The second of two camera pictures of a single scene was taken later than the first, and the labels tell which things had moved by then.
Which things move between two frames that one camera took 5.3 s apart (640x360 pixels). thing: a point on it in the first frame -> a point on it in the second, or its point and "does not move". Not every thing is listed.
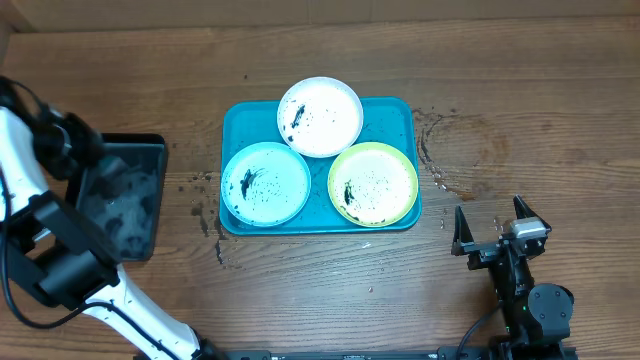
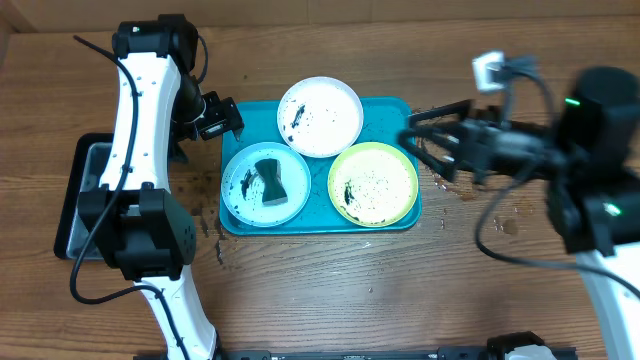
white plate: (320, 117) does not move
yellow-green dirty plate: (372, 184) does not move
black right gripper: (493, 248) -> (470, 141)
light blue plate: (266, 184) does not move
